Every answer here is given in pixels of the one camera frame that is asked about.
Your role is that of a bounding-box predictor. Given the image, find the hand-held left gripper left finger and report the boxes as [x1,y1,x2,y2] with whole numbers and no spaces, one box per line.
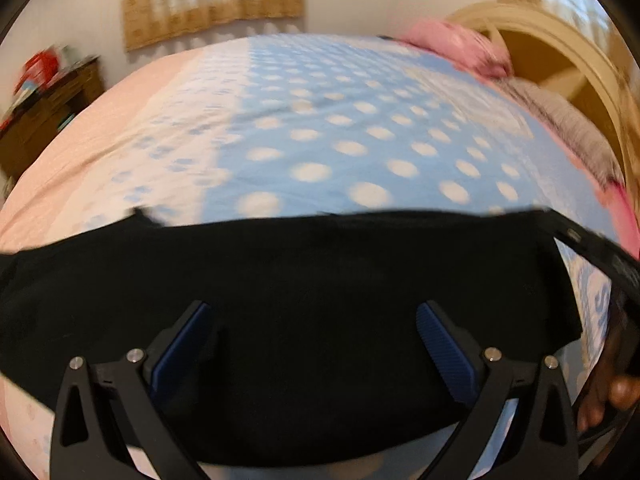
[49,301,222,480]

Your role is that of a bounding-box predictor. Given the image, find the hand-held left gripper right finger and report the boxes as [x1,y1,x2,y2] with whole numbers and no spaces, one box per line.
[416,301,581,480]

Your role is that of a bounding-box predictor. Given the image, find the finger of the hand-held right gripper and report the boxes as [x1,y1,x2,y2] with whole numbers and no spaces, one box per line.
[541,209,640,306]

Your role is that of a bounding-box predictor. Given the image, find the black pants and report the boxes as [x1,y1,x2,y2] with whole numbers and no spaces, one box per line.
[0,207,584,469]

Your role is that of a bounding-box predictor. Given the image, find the person's right hand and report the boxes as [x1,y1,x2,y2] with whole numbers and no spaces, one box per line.
[575,305,640,436]

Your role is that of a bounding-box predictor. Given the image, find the striped pillow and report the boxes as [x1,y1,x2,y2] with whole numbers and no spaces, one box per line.
[500,77,624,187]

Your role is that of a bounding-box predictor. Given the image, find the cream wooden headboard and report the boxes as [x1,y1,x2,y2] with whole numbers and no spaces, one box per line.
[447,1,640,213]

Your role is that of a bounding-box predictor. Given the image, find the bed with dotted quilt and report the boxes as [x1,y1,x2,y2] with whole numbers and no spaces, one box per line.
[0,32,640,480]

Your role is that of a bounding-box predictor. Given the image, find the pink floral pillow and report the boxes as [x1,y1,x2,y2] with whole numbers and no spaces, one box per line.
[400,17,514,80]

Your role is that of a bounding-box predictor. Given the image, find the dark wooden desk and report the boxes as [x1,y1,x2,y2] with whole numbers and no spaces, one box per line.
[0,55,106,179]

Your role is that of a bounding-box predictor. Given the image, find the red gift box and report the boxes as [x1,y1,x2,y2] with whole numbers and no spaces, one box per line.
[14,48,65,94]

